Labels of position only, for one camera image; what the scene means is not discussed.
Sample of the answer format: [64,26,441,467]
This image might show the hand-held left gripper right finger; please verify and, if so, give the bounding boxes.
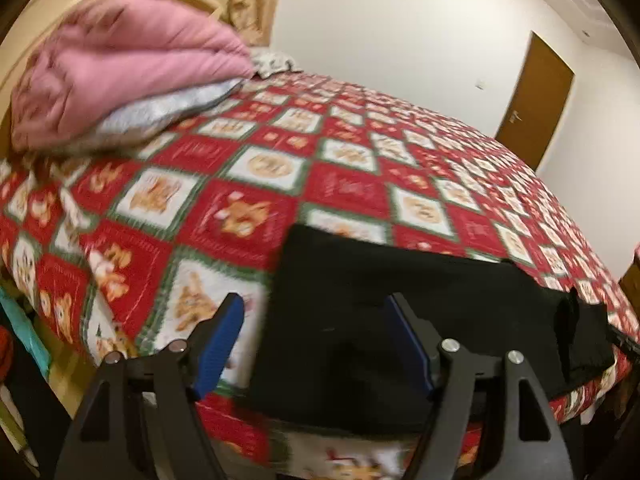
[385,294,576,480]

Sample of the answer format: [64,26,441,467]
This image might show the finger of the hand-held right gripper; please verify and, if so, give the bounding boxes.
[606,326,640,356]

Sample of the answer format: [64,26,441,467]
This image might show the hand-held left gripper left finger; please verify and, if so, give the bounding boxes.
[52,292,246,480]

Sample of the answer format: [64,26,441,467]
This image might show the black pants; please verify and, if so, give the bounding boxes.
[247,224,617,436]

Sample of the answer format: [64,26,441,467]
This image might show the brown wooden cabinet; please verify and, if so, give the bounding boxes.
[619,242,640,311]

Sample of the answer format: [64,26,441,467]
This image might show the red checked printed bedsheet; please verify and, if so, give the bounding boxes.
[0,71,640,480]

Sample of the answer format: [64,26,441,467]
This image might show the teal cloth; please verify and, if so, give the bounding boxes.
[0,285,51,381]

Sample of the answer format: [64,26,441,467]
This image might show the grey folded blanket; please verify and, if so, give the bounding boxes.
[95,77,246,141]

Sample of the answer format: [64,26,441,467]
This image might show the brown wooden door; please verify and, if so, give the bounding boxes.
[495,31,576,171]

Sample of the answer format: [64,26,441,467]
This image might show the patterned white pillow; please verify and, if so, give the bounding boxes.
[250,49,297,78]

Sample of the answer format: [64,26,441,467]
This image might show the pink folded quilt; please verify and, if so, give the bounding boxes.
[10,0,257,153]

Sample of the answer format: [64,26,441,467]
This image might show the beige patterned curtain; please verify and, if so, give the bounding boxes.
[210,0,283,46]

